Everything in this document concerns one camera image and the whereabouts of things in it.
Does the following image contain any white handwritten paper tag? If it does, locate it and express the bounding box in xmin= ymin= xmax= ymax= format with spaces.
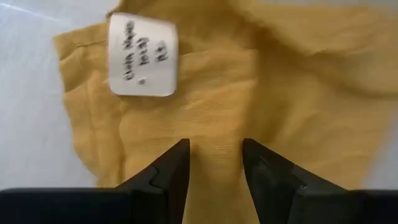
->
xmin=107 ymin=11 xmax=180 ymax=98

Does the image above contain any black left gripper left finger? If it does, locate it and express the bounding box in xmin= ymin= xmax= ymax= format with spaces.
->
xmin=116 ymin=138 xmax=191 ymax=224

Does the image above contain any large mustard yellow towel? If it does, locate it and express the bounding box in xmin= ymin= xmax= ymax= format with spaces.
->
xmin=52 ymin=0 xmax=398 ymax=224

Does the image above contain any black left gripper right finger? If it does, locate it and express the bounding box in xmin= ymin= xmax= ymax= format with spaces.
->
xmin=242 ymin=138 xmax=349 ymax=224

